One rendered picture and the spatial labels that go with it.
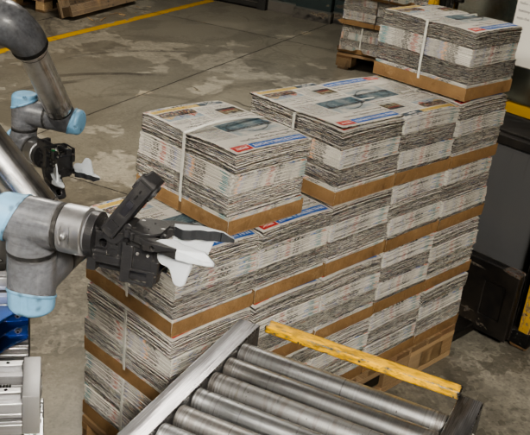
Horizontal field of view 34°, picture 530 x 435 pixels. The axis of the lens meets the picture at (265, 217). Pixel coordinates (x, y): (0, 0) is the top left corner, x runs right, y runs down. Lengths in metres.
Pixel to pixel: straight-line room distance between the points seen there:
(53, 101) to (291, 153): 0.66
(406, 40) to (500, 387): 1.33
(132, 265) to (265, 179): 1.02
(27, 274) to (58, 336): 1.99
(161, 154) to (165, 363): 0.56
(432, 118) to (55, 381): 1.53
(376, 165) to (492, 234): 1.23
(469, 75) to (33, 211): 1.83
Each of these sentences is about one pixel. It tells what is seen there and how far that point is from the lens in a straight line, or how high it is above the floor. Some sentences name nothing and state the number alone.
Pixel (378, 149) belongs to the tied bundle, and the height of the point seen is 0.98.
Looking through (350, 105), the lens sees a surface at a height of 1.07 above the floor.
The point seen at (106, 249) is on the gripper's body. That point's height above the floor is 1.20.
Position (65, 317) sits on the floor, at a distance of 3.47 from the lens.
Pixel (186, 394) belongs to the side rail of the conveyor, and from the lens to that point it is 1.70.
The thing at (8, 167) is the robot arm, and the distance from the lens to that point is 1.47.
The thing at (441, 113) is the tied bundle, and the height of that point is 1.05.
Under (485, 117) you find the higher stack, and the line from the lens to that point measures 3.04.
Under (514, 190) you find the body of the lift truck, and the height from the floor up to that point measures 0.58.
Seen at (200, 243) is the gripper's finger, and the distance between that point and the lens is 1.33.
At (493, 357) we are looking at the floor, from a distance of 3.59.
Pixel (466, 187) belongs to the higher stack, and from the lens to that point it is 3.11.
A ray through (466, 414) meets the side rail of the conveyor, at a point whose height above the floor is 0.80.
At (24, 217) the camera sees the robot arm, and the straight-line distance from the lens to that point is 1.33.
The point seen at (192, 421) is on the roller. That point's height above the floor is 0.79.
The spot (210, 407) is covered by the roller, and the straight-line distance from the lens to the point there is 1.70.
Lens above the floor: 1.80
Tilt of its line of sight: 24 degrees down
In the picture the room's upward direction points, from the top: 7 degrees clockwise
